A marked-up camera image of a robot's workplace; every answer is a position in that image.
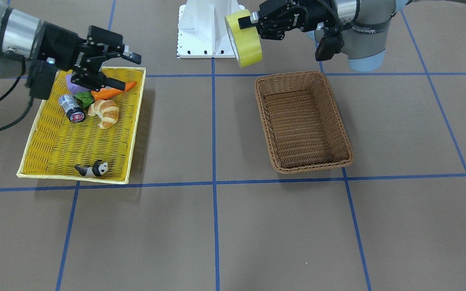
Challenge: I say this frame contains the yellow woven basket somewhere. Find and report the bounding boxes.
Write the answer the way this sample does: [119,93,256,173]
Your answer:
[17,67,146,184]

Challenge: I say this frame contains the panda figurine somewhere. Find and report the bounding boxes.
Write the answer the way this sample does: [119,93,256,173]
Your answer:
[74,160,108,177]

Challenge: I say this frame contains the blue tape line crosswise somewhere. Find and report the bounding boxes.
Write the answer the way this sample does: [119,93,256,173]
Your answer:
[0,173,466,193]

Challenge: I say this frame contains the black camera cable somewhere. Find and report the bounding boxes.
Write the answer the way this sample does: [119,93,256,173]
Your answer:
[0,53,35,138]

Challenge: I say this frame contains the blue tape line lengthwise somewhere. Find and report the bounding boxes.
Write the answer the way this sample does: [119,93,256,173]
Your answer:
[211,58,220,291]

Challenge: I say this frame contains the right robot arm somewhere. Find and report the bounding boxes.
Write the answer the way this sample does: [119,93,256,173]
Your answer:
[0,1,141,100]

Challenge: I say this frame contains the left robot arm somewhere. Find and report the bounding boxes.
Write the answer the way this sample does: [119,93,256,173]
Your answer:
[226,0,412,72]

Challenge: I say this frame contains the toy croissant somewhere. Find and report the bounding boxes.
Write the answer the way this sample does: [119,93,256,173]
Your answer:
[87,99,119,129]

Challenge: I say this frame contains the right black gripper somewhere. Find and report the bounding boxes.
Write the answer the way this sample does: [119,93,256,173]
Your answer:
[34,22,142,91]

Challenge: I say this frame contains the yellow packing tape roll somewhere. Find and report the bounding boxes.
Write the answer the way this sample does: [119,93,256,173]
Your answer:
[225,9,263,67]

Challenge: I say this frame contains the purple foam block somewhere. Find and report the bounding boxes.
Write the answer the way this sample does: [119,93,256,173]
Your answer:
[65,73,89,95]

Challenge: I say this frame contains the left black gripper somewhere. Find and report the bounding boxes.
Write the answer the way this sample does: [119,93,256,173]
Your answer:
[238,0,338,40]

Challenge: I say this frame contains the toy carrot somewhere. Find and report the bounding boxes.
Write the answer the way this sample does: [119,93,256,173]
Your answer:
[74,81,137,108]

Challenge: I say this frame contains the small dark jar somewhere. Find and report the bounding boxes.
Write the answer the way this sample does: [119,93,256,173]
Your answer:
[58,94,85,123]

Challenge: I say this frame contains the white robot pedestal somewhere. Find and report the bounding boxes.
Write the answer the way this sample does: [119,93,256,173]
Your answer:
[176,0,245,59]

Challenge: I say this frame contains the brown wicker basket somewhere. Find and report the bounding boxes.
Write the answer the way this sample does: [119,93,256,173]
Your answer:
[254,71,354,174]

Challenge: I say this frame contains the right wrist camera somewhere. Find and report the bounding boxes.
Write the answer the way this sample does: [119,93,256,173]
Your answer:
[25,60,58,101]

